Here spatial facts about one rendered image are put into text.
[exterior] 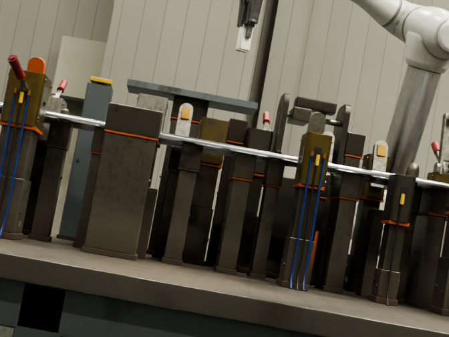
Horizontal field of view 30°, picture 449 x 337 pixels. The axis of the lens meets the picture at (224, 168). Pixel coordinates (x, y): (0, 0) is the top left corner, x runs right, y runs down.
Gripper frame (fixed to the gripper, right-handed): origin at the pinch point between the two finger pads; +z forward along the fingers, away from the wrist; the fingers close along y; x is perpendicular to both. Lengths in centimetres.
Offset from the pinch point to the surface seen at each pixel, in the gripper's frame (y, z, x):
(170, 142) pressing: 16.6, 35.3, -22.0
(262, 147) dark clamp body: 18.6, 31.6, 3.0
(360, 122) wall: -512, -82, 350
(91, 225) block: 40, 59, -44
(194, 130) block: -1.0, 28.8, -9.6
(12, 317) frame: 80, 76, -64
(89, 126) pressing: 10, 35, -42
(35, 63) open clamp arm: 30, 26, -61
